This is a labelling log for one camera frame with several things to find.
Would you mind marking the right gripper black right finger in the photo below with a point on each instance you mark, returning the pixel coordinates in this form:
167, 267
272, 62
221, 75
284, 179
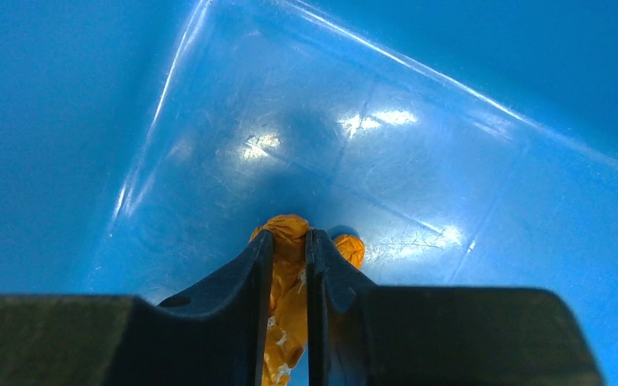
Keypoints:
436, 335

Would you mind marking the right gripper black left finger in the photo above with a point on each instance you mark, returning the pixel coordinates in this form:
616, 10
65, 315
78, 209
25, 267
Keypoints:
211, 333

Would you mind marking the orange toy food piece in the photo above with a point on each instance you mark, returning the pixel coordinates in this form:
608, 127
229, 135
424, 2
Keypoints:
287, 277

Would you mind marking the blue plastic bin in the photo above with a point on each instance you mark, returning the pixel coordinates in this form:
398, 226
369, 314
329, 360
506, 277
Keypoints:
465, 142

